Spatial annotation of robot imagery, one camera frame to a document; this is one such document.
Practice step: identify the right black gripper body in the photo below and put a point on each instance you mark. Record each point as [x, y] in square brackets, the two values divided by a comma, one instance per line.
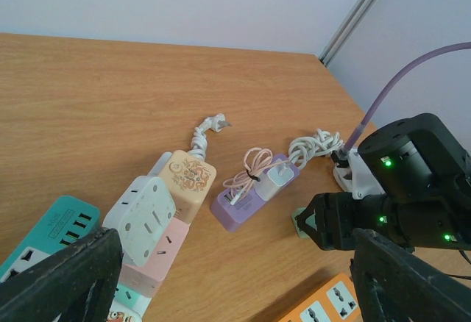
[330, 218]

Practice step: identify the peach cube adapter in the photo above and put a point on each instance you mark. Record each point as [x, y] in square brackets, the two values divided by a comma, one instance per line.
[188, 180]

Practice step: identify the teal power strip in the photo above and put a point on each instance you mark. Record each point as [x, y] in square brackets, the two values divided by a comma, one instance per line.
[66, 221]

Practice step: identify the purple power strip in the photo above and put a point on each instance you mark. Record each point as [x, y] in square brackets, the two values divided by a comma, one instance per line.
[238, 201]

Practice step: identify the white cube socket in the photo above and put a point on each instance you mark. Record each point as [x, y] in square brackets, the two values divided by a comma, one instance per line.
[122, 316]

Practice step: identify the long white power strip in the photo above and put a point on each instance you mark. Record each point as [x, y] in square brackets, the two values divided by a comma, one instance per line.
[126, 298]

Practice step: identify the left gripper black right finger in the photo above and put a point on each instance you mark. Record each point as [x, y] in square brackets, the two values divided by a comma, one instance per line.
[394, 285]

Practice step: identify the aluminium rail frame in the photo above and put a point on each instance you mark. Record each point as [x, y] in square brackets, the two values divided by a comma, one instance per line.
[346, 28]

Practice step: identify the white usb charger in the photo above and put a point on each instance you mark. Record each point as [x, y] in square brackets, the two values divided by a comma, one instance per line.
[273, 180]

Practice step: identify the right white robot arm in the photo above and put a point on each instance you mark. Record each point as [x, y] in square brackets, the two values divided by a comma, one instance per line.
[425, 175]

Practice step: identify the white round switch socket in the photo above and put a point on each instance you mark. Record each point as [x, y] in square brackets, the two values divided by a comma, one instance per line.
[140, 216]

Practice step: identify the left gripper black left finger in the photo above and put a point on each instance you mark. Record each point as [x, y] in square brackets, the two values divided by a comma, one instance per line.
[77, 283]

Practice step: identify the pink cube socket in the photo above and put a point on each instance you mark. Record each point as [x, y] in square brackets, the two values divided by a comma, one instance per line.
[146, 280]

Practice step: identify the orange power strip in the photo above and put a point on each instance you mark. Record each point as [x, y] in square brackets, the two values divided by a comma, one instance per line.
[335, 300]

